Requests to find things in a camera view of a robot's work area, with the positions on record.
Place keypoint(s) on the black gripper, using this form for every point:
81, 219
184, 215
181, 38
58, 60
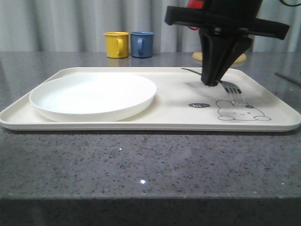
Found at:
220, 52

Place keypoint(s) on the silver metal fork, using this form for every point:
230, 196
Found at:
229, 87

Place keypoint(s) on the silver metal chopstick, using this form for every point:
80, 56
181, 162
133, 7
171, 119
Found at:
292, 80

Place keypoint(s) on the white round plate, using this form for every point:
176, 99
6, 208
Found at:
88, 97

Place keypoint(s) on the wooden mug tree stand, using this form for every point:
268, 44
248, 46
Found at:
198, 55

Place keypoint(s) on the red enamel mug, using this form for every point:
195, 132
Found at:
196, 4

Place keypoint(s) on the blue enamel mug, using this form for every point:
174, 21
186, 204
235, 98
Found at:
141, 44

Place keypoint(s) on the yellow enamel mug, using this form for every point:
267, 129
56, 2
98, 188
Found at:
117, 44

